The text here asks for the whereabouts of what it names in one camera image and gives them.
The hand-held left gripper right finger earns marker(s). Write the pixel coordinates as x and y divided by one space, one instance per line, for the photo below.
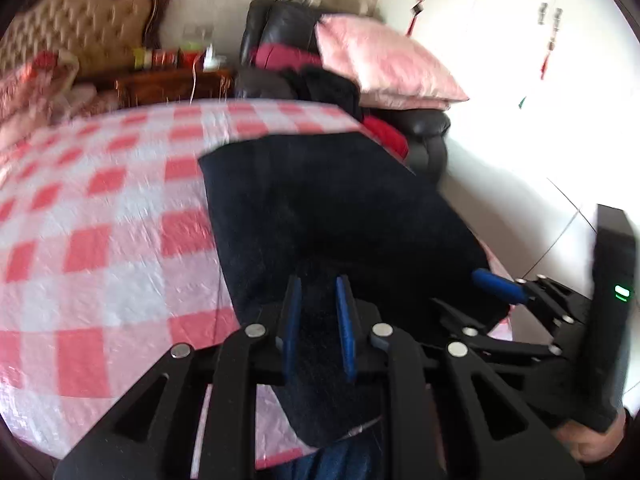
346 330

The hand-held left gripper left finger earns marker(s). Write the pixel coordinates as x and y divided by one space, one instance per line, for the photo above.
292 330

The large pink floral pillow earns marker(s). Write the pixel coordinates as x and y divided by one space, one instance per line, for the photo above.
390 55

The red floral bedding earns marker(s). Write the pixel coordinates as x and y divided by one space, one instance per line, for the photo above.
30 90

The flat pink pillow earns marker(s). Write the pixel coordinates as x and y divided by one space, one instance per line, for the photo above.
400 102

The red garment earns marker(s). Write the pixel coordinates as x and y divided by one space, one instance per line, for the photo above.
387 132

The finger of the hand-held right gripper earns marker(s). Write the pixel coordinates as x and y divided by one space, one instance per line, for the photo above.
500 282
500 347

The red cans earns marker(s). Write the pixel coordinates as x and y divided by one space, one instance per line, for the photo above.
165 58

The maroon cushion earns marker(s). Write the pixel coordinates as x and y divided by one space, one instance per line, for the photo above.
280 55

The black leather sofa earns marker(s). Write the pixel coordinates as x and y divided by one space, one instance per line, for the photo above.
280 25

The green yellow bottle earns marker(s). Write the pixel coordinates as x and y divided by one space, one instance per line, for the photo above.
142 58

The black pants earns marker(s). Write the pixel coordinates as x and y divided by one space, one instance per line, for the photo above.
325 200

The carved wooden nightstand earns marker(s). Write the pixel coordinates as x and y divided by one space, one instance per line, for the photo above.
160 85

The person's blue jeans leg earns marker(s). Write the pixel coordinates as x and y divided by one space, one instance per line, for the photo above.
325 465

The black garment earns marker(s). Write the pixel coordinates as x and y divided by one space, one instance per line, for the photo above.
330 90

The grey cloth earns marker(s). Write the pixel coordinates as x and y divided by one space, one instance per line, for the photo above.
340 2

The red box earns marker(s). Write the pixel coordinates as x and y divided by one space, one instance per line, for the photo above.
189 58

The person's right hand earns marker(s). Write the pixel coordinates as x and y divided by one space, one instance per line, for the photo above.
585 445

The white wardrobe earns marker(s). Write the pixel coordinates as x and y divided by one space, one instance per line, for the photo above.
475 35

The red tassel ornament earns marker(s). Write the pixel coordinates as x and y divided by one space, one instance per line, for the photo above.
549 42
416 7

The white charger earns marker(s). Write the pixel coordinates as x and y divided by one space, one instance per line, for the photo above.
211 60

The pink white checked tablecloth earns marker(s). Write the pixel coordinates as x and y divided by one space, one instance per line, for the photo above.
100 210

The tufted beige bed headboard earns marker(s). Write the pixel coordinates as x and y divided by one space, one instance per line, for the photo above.
85 25

